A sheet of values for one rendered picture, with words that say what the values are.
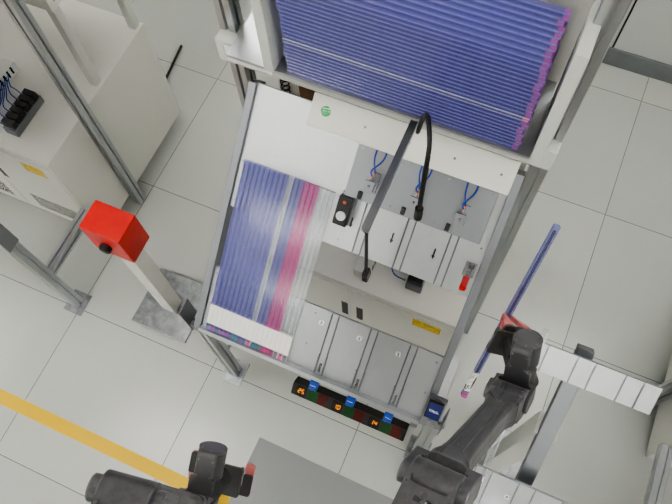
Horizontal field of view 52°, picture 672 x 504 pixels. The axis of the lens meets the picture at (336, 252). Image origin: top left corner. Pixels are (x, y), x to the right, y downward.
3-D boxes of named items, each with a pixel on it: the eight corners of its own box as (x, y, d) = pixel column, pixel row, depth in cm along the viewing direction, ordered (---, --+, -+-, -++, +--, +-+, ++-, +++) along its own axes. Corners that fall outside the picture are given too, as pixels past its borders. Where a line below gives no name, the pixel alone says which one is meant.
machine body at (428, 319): (439, 377, 261) (460, 330, 203) (272, 308, 274) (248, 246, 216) (494, 232, 283) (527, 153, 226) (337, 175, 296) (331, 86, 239)
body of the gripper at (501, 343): (496, 324, 145) (503, 348, 139) (541, 334, 146) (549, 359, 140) (484, 346, 148) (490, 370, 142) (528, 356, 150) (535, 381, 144)
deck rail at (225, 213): (209, 321, 202) (199, 329, 196) (203, 318, 202) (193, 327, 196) (266, 81, 175) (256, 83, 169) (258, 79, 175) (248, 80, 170)
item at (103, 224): (185, 343, 269) (120, 270, 197) (132, 320, 274) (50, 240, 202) (213, 290, 277) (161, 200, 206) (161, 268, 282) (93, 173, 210)
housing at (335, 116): (512, 183, 165) (507, 196, 152) (324, 117, 174) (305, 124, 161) (524, 151, 162) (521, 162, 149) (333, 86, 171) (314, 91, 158)
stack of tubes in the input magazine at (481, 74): (518, 151, 138) (553, 66, 113) (286, 72, 148) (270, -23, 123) (537, 102, 142) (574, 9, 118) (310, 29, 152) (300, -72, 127)
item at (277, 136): (470, 290, 175) (467, 297, 170) (237, 201, 187) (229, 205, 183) (517, 168, 163) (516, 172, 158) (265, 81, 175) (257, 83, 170)
